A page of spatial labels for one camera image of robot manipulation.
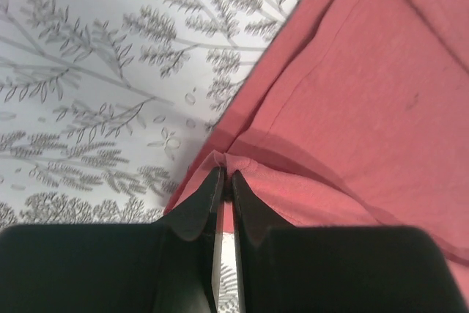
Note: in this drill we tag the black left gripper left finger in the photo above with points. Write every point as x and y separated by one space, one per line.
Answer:
170 265

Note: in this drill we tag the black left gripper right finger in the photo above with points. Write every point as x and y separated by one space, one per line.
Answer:
284 268

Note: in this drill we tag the salmon pink t-shirt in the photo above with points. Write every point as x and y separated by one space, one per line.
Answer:
357 115

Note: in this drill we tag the floral patterned table mat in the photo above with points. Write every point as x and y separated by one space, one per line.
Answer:
106 103

